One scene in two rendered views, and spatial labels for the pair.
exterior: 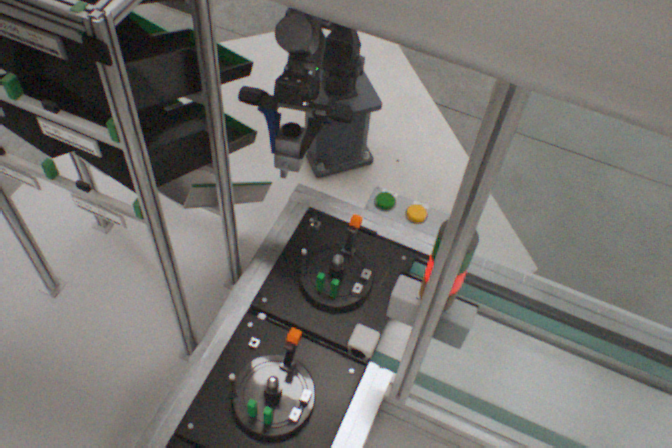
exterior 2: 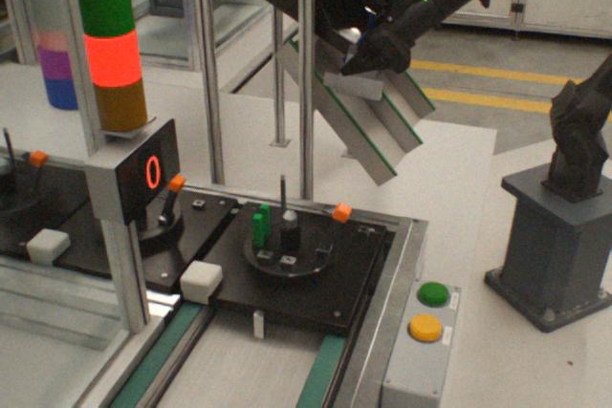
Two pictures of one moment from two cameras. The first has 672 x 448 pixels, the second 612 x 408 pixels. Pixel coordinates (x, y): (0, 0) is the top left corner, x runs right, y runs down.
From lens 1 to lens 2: 1.14 m
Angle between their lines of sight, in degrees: 64
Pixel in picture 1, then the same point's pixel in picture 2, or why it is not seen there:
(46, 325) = (243, 146)
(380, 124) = not seen: outside the picture
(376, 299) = (265, 290)
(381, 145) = (588, 341)
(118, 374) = not seen: hidden behind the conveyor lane
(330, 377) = (157, 260)
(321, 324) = (225, 248)
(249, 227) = not seen: hidden behind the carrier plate
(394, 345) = (219, 342)
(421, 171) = (566, 395)
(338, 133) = (520, 229)
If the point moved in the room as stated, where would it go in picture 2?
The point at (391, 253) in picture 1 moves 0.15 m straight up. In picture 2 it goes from (341, 301) to (344, 208)
